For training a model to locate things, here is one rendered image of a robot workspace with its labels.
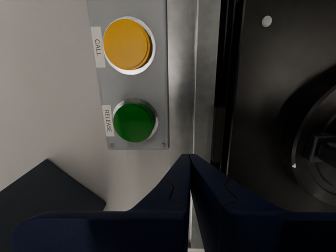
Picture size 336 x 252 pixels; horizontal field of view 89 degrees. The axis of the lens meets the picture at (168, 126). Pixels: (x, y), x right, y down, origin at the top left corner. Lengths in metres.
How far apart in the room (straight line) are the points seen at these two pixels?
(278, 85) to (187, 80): 0.08
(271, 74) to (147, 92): 0.11
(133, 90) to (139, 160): 0.17
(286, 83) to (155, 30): 0.13
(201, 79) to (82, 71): 0.19
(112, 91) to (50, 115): 0.18
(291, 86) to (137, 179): 0.27
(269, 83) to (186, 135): 0.09
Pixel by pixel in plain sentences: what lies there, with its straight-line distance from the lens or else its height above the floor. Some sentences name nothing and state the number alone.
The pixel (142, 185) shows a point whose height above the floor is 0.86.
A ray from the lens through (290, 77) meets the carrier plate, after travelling 0.19.
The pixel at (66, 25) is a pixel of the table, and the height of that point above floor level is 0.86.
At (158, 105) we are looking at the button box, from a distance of 0.17.
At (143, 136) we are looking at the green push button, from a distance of 0.17.
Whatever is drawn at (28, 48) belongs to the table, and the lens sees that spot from 0.35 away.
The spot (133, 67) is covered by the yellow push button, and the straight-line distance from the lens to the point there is 0.16.
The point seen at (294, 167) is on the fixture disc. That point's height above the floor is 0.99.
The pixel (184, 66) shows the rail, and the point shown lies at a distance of 0.17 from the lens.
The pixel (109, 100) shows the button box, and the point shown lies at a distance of 0.18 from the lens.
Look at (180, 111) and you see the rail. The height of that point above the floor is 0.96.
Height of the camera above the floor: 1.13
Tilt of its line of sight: 72 degrees down
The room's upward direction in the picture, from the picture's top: 175 degrees counter-clockwise
